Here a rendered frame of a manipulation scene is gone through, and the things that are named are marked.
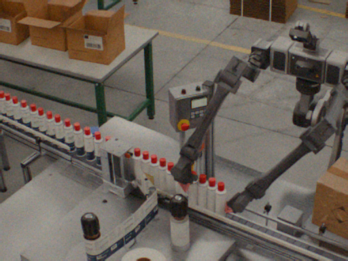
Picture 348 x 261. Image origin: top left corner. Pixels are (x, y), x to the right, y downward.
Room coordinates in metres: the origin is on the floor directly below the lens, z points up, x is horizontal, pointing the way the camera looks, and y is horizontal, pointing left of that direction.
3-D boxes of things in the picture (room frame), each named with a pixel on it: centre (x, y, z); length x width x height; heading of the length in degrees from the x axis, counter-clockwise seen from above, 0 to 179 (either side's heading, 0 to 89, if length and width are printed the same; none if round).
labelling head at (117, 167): (2.72, 0.41, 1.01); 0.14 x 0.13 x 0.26; 56
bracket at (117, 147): (2.71, 0.41, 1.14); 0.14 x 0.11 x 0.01; 56
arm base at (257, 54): (3.01, -0.28, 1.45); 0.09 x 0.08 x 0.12; 63
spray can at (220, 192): (2.49, -0.09, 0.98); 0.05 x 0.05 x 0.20
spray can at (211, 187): (2.52, -0.05, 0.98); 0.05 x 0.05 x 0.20
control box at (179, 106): (2.69, 0.05, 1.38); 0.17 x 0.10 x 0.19; 111
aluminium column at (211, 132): (2.70, -0.04, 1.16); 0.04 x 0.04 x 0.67; 56
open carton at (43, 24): (4.60, 1.09, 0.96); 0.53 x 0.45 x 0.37; 154
